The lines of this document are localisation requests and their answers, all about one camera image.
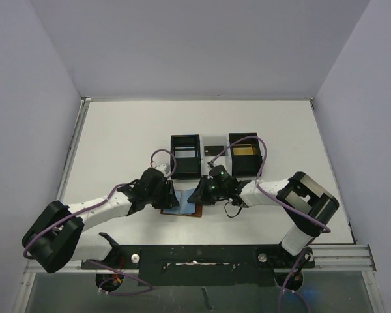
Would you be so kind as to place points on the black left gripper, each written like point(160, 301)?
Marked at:
point(169, 200)

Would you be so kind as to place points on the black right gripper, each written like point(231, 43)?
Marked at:
point(203, 191)

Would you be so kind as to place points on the brown leather card holder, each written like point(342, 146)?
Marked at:
point(184, 208)

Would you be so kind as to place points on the black white card sorting tray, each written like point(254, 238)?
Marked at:
point(194, 168)

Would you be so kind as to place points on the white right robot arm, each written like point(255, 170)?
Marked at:
point(307, 203)

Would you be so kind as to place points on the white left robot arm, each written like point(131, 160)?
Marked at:
point(57, 235)

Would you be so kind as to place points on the silver card in tray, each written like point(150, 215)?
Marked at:
point(185, 152)

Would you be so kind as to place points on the black card in tray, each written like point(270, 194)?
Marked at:
point(213, 150)

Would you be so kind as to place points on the gold card in tray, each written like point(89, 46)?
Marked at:
point(243, 150)

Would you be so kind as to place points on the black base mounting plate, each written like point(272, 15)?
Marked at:
point(204, 265)

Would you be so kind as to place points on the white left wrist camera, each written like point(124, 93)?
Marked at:
point(163, 168)

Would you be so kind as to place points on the aluminium frame rail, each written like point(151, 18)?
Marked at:
point(343, 257)

